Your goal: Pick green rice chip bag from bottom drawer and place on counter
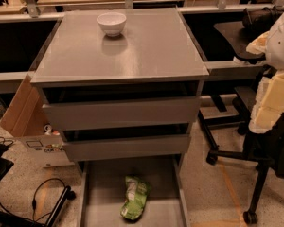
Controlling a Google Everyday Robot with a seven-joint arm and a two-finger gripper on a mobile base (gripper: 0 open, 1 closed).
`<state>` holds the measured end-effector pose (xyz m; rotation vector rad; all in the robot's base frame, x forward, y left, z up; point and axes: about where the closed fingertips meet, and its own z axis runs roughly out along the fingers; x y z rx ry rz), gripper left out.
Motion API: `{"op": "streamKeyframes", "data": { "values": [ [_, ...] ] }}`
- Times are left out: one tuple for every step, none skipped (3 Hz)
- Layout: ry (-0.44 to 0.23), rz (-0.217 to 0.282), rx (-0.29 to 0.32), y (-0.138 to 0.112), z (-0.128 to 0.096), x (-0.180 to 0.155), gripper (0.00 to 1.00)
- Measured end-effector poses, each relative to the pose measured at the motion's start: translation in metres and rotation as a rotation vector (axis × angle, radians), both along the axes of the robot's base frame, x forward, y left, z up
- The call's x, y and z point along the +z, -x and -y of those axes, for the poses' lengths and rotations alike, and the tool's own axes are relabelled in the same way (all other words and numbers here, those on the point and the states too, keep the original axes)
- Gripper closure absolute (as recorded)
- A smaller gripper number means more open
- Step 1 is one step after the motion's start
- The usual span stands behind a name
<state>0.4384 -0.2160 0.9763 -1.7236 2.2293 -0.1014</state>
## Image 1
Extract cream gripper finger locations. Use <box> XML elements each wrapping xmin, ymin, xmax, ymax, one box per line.
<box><xmin>246</xmin><ymin>31</ymin><xmax>269</xmax><ymax>55</ymax></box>
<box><xmin>249</xmin><ymin>71</ymin><xmax>284</xmax><ymax>133</ymax></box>

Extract green rice chip bag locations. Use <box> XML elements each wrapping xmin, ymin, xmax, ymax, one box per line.
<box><xmin>120</xmin><ymin>176</ymin><xmax>151</xmax><ymax>221</ymax></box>

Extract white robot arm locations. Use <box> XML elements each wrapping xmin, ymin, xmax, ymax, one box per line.
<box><xmin>246</xmin><ymin>12</ymin><xmax>284</xmax><ymax>133</ymax></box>

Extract grey top drawer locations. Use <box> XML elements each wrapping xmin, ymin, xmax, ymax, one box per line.
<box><xmin>43</xmin><ymin>96</ymin><xmax>200</xmax><ymax>131</ymax></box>

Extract grey middle drawer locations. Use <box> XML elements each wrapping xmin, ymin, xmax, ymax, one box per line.
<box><xmin>63</xmin><ymin>134</ymin><xmax>190</xmax><ymax>162</ymax></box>

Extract grey drawer cabinet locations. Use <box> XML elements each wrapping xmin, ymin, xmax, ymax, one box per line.
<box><xmin>30</xmin><ymin>7</ymin><xmax>210</xmax><ymax>227</ymax></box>

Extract grey open bottom drawer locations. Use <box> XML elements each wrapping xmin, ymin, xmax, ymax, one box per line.
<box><xmin>77</xmin><ymin>156</ymin><xmax>189</xmax><ymax>227</ymax></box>

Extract black headset device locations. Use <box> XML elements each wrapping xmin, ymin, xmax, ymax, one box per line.
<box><xmin>242</xmin><ymin>7</ymin><xmax>283</xmax><ymax>33</ymax></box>

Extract black office chair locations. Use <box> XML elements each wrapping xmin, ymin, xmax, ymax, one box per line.
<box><xmin>198</xmin><ymin>65</ymin><xmax>284</xmax><ymax>224</ymax></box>

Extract white ceramic bowl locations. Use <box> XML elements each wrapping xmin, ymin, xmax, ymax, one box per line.
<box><xmin>97</xmin><ymin>11</ymin><xmax>127</xmax><ymax>37</ymax></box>

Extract brown cardboard box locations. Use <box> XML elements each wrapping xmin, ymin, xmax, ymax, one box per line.
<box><xmin>0</xmin><ymin>76</ymin><xmax>72</xmax><ymax>167</ymax></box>

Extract black cable on floor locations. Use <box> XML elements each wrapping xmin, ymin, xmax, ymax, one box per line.
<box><xmin>0</xmin><ymin>177</ymin><xmax>77</xmax><ymax>222</ymax></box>

